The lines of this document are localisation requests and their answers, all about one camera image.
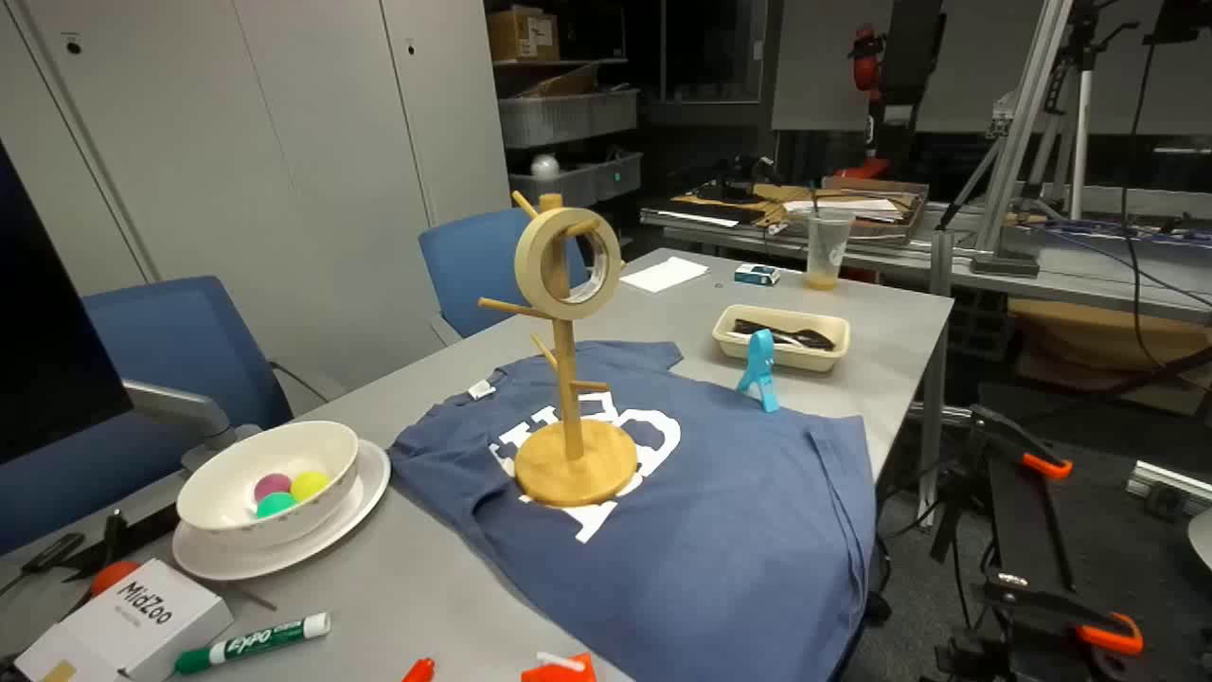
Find black monitor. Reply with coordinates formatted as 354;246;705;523
0;140;134;467

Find roll of beige masking tape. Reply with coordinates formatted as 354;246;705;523
514;207;623;320

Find brown tray with papers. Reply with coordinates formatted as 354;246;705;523
781;176;930;249

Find orange and white object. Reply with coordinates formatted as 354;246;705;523
521;651;597;682

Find shelf with grey bins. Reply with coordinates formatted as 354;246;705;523
490;57;644;211

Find light blue plastic clamp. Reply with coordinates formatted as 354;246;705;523
736;329;781;414

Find clear plastic cup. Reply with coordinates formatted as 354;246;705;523
805;208;856;292

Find white bowl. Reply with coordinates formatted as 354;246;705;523
176;421;361;550

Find grey storage cabinets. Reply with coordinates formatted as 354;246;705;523
0;0;512;391

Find aluminium frame post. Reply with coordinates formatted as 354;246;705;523
969;0;1078;278

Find white cardboard box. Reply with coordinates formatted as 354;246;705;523
13;558;235;682

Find cream rectangular tray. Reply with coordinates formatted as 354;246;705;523
712;304;851;373

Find white paper sheet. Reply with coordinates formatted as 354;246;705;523
620;257;710;295

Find green dry erase marker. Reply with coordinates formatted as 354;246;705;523
174;612;332;676

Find grey table with clutter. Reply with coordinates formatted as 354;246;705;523
640;180;1212;328

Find white plate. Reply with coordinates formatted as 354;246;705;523
171;439;392;582

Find blue office chair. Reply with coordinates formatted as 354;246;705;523
0;276;295;556
419;206;590;340

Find red and black machine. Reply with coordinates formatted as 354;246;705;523
835;0;946;183

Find blue t-shirt with white print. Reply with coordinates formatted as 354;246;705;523
388;341;878;682

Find orange ball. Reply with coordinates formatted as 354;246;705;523
90;560;143;598

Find black and orange bar clamp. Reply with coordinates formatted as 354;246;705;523
933;568;1145;682
968;404;1075;482

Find camera on tripod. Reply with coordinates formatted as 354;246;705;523
937;0;1142;231

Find black plastic cutlery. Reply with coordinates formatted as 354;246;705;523
732;319;838;352

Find black pen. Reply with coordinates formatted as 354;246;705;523
0;510;129;600

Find wooden peg rack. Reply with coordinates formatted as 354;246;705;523
476;190;640;508

